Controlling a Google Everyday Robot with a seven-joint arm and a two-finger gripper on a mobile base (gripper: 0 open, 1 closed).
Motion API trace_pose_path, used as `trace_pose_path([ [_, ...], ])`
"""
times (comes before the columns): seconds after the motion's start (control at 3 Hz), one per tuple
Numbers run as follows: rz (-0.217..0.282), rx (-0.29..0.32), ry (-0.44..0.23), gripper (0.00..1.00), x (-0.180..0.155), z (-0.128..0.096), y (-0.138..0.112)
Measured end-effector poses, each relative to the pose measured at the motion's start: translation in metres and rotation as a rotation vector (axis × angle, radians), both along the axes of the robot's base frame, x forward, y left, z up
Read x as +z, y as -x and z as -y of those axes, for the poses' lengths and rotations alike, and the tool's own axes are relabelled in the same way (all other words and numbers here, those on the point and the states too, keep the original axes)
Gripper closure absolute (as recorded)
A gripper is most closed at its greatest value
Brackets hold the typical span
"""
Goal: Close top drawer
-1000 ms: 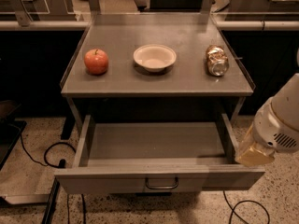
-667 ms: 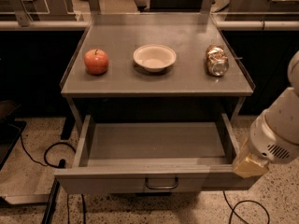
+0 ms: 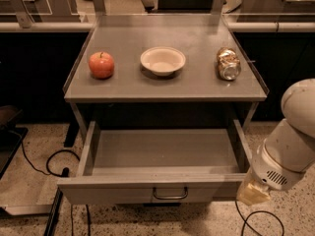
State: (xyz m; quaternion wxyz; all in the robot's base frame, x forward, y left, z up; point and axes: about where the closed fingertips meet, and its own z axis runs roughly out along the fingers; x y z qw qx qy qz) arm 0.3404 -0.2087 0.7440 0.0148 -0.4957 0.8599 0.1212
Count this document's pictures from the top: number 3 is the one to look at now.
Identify grey drawer cabinet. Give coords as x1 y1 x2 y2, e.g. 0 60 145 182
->
64 14 268 135

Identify white horizontal rail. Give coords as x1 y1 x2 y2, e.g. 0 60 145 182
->
0 23 94 32

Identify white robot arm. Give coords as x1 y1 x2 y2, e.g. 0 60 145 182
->
236 79 315 206

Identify black cable right floor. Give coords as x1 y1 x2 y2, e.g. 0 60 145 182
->
233 200 285 236

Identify white paper bowl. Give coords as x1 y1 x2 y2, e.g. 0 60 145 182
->
140 46 186 77

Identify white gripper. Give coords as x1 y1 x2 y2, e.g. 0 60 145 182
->
236 145 304 206

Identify grey top drawer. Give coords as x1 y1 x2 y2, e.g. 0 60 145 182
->
58 120 252 205

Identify dark object left edge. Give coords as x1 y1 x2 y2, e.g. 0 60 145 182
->
0 105 28 179

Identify black bar on floor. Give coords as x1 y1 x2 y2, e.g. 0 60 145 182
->
44 188 63 236

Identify red apple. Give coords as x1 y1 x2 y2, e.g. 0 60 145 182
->
89 52 115 79

